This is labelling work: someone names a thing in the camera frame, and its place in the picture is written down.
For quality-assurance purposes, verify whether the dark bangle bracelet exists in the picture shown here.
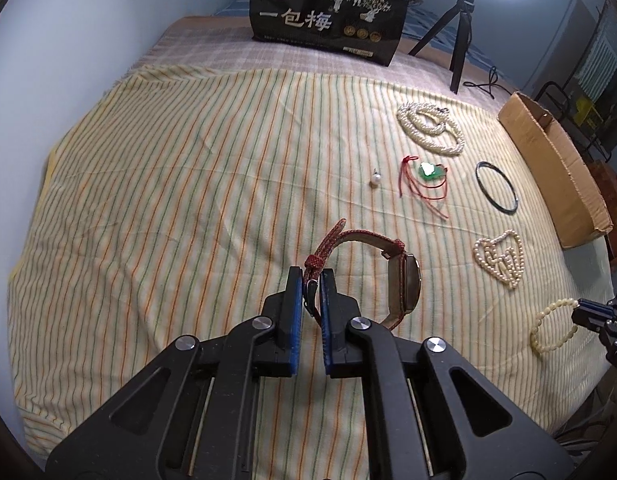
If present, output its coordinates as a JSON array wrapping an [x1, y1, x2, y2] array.
[[474, 160, 520, 215]]

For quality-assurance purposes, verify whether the plaid beige bed sheet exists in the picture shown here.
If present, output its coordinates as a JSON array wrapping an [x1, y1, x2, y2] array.
[[130, 16, 514, 113]]

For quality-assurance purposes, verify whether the small pearl earring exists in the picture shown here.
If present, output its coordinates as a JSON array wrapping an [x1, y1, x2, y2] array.
[[369, 169, 382, 190]]

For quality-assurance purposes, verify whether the black clothes rack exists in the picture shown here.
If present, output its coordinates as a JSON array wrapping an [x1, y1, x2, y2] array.
[[534, 0, 617, 162]]

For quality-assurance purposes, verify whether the yellow striped blanket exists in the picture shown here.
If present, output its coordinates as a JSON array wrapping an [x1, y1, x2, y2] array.
[[9, 65, 613, 456]]

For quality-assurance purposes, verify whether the white pearl necklace heart pile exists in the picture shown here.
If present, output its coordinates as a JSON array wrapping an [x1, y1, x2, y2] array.
[[472, 230, 525, 290]]

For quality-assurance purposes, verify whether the brown cardboard box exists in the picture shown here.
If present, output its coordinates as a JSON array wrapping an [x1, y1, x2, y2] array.
[[498, 92, 613, 249]]

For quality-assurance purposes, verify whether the black printed snack bag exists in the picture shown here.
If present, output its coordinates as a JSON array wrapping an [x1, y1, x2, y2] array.
[[249, 0, 408, 66]]

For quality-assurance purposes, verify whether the red strap wristwatch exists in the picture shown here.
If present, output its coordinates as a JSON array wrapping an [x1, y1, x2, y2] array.
[[303, 218, 421, 330]]

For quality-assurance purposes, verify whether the black power cable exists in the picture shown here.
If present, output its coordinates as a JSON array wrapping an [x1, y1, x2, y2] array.
[[462, 66, 515, 102]]

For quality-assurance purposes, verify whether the cream bead bracelet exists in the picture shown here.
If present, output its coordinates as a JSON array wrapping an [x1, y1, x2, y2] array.
[[529, 297, 581, 357]]

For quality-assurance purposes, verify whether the long white pearl necklace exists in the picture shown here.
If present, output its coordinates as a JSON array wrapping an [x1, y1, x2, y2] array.
[[395, 101, 466, 158]]

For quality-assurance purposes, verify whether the green pendant red cord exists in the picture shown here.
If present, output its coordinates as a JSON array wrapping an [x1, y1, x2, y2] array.
[[397, 154, 451, 222]]

